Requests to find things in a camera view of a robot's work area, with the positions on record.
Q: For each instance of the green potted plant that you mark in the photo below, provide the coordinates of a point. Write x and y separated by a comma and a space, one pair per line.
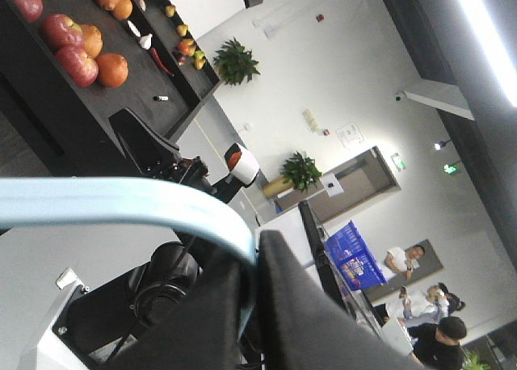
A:
298, 172
235, 63

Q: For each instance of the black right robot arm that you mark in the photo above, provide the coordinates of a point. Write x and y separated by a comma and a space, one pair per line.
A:
156, 158

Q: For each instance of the blue plastic crate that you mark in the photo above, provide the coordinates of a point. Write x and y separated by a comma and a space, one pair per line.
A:
353, 260

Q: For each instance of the person in white shirt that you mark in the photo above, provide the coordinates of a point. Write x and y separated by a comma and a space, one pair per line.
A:
399, 262

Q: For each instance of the dark wooden fruit stand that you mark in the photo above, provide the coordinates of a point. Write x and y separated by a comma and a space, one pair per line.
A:
66, 75

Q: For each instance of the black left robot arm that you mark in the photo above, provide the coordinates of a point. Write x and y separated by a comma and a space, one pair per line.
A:
166, 315

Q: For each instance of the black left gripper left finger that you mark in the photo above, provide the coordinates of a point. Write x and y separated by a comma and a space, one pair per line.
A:
200, 334

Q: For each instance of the person in black shirt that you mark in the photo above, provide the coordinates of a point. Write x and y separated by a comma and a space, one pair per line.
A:
438, 345

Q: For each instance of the orange fruit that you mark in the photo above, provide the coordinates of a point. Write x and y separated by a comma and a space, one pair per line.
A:
93, 42
113, 69

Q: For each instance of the light blue plastic basket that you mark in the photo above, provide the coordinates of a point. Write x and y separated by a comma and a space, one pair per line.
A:
96, 200

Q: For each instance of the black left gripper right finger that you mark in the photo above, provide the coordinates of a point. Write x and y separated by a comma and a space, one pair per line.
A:
303, 328

